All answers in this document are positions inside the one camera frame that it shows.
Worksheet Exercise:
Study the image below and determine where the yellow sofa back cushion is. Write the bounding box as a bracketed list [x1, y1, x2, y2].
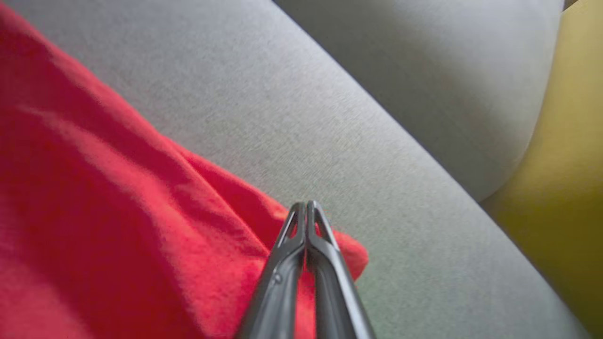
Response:
[480, 0, 603, 336]

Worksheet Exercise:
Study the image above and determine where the grey sofa seat cushion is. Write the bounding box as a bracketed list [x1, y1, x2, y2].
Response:
[272, 0, 566, 203]

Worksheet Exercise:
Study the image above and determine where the grey and yellow sofa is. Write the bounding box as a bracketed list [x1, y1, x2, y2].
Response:
[0, 0, 594, 339]

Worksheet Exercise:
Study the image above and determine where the red shirt striped white trim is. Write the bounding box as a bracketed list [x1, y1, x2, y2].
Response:
[0, 5, 369, 339]

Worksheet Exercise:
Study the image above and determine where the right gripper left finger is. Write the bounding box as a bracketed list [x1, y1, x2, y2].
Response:
[235, 202, 308, 339]

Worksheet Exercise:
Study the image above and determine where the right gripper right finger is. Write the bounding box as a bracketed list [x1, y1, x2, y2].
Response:
[306, 200, 378, 339]

